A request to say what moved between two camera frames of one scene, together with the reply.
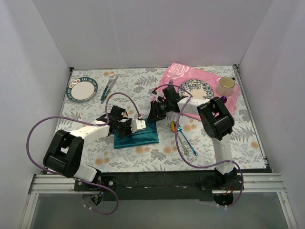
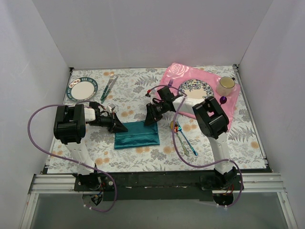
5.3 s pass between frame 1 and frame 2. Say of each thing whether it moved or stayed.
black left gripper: moved
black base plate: stayed
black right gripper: stayed
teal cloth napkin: stayed
